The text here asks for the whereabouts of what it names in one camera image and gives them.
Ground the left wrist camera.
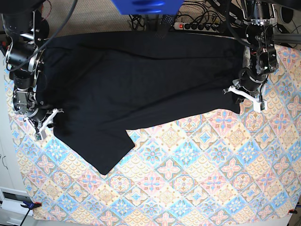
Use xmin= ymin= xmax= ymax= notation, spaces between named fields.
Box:
xmin=253 ymin=100 xmax=267 ymax=113

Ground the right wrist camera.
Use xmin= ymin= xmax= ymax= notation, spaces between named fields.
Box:
xmin=34 ymin=130 xmax=47 ymax=141

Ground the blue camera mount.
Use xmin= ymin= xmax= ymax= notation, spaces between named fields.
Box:
xmin=112 ymin=0 xmax=184 ymax=15

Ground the white power strip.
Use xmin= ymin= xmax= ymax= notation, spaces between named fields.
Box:
xmin=174 ymin=22 xmax=219 ymax=32

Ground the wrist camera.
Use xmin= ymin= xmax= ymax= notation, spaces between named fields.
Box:
xmin=253 ymin=100 xmax=267 ymax=113
xmin=34 ymin=130 xmax=47 ymax=141

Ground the black perforated bracket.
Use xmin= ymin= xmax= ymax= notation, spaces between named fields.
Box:
xmin=155 ymin=15 xmax=176 ymax=39

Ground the black T-shirt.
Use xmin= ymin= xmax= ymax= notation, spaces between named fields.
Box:
xmin=36 ymin=32 xmax=245 ymax=175

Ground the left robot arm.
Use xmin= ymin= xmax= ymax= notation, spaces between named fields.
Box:
xmin=223 ymin=0 xmax=278 ymax=112

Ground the orange clamp lower right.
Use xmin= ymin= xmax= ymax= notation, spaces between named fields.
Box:
xmin=288 ymin=210 xmax=298 ymax=214

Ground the blue clamp lower left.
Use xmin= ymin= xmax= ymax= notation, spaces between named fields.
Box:
xmin=20 ymin=201 xmax=42 ymax=210

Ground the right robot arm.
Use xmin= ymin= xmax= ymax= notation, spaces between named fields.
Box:
xmin=0 ymin=0 xmax=59 ymax=132

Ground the patterned tablecloth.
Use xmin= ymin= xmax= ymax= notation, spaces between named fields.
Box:
xmin=0 ymin=46 xmax=301 ymax=226

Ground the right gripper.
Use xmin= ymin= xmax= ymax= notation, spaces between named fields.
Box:
xmin=24 ymin=108 xmax=64 ymax=129

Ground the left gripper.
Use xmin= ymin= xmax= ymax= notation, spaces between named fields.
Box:
xmin=223 ymin=68 xmax=267 ymax=105

